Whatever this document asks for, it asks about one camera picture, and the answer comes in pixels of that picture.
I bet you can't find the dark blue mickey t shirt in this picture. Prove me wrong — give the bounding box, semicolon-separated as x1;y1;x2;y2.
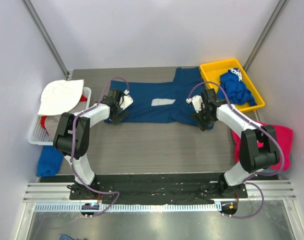
103;66;215;130

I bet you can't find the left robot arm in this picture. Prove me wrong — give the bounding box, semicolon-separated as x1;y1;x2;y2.
53;88;134;200

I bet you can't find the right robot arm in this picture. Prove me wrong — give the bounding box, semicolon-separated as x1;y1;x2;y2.
186;88;283;198

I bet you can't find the red t shirt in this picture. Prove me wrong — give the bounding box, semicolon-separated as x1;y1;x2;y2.
40;94;88;130

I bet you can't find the royal blue t shirt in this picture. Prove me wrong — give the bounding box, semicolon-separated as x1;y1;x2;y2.
219;67;257;107

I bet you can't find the yellow plastic tray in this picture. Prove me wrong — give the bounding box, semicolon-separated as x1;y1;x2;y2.
199;58;265;113

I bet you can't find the white t shirt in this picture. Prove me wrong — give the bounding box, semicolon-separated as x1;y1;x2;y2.
37;79;84;116

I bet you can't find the blue folded t shirt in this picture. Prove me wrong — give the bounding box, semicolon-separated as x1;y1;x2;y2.
36;145;64;178

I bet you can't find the grey folded t shirt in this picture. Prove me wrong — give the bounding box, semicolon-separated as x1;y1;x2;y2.
255;153;292;176

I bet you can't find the pink folded t shirt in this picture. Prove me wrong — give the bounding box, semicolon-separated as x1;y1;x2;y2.
232;125;294;172

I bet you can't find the white plastic laundry basket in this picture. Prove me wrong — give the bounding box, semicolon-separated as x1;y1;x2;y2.
27;87;92;146

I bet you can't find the checkered cloth bottom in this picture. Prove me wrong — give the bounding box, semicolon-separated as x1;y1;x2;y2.
59;234;87;240

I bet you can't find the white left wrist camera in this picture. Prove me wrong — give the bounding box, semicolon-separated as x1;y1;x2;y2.
119;89;134;110

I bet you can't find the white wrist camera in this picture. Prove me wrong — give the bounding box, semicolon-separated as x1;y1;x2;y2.
186;95;204;113
119;89;134;110

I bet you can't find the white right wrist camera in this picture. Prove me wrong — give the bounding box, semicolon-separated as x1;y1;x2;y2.
186;95;204;113

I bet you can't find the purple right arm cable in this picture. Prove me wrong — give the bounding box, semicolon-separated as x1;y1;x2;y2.
186;81;285;220

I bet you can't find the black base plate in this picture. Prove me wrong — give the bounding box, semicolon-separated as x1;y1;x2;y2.
69;173;248;206

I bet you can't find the slotted cable duct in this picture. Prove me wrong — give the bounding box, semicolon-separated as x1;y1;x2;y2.
34;201;222;213

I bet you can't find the aluminium frame post left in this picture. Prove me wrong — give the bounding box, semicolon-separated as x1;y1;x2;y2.
21;0;70;80

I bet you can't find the aluminium frame post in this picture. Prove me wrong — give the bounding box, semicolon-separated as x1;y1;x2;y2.
243;0;289;72
21;0;70;80

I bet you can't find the aluminium frame post right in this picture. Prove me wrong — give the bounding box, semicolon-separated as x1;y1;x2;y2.
243;0;289;72

